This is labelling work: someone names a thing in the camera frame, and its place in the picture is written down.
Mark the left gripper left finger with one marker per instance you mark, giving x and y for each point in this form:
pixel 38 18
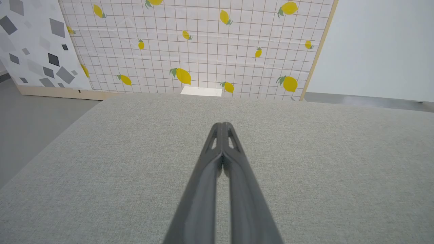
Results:
pixel 200 203

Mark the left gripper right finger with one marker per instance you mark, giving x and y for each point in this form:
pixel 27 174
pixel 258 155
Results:
pixel 251 203

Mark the grey fabric sofa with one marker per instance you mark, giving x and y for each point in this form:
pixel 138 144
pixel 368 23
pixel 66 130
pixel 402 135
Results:
pixel 101 169

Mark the white box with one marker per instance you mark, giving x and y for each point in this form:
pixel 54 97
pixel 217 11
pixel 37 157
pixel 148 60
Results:
pixel 201 91

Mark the lemon print partition panel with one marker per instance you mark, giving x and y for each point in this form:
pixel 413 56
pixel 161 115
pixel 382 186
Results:
pixel 210 44

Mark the grey diamond print panel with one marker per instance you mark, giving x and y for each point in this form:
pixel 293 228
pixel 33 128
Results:
pixel 37 44

